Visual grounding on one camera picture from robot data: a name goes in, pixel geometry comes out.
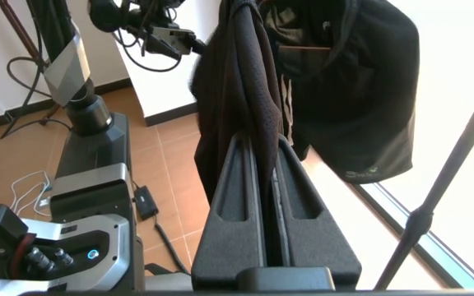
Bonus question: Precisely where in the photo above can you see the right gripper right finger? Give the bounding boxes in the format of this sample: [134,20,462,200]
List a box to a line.
[272,136,362,289]

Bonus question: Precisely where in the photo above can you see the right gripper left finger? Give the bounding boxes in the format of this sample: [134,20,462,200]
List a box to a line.
[190,133,267,289]

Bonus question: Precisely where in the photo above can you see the black garment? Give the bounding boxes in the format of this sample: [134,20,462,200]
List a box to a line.
[190,0,286,206]
[259,0,421,185]

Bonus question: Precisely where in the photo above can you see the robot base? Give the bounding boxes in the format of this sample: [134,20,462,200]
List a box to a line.
[0,113,193,294]

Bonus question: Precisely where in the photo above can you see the black clothes rack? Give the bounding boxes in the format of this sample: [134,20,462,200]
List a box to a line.
[374,65,474,289]

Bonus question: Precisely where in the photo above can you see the black power strip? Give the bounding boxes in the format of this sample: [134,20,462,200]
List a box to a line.
[132,185,160,221]

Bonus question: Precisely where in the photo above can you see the window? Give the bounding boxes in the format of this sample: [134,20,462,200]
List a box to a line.
[343,0,474,289]

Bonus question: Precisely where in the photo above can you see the brown wooden stand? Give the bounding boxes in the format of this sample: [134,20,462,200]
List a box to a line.
[0,0,43,62]

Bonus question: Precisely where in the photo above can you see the black cable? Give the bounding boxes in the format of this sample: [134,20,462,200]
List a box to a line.
[0,24,73,141]
[111,0,184,74]
[153,217,192,276]

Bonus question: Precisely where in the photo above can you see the white cable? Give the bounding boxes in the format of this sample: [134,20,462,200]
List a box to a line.
[9,169,53,218]

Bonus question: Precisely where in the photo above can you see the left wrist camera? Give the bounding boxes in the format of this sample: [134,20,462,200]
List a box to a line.
[150,26,193,58]

